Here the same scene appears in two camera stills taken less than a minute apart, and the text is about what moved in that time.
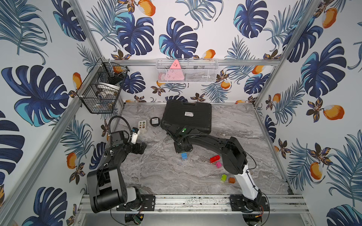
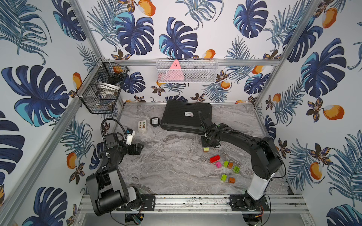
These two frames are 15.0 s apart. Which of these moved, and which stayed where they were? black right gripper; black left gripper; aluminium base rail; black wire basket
Moved: black right gripper
Stayed: black left gripper; aluminium base rail; black wire basket
